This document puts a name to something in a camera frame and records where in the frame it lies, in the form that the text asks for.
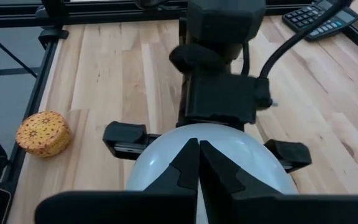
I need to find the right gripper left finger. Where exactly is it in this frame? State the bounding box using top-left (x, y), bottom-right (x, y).
top-left (34, 138), bottom-right (200, 224)

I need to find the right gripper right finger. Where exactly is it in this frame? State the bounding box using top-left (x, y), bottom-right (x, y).
top-left (200, 140), bottom-right (358, 224)

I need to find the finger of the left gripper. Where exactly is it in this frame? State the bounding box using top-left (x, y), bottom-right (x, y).
top-left (264, 139), bottom-right (313, 174)
top-left (103, 121), bottom-right (161, 161)

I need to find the white flood lightbulb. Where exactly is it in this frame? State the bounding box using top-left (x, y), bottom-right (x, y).
top-left (125, 123), bottom-right (300, 224)

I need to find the yellow patterned round tin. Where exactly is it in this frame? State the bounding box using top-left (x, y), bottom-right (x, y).
top-left (16, 111), bottom-right (73, 158)

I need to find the black calculator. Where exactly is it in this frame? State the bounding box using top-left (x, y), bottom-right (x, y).
top-left (282, 0), bottom-right (358, 41)

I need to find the black left camera cable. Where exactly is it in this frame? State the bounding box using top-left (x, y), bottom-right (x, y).
top-left (258, 0), bottom-right (354, 80)

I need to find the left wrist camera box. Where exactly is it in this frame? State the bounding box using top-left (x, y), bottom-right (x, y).
top-left (183, 71), bottom-right (273, 125)

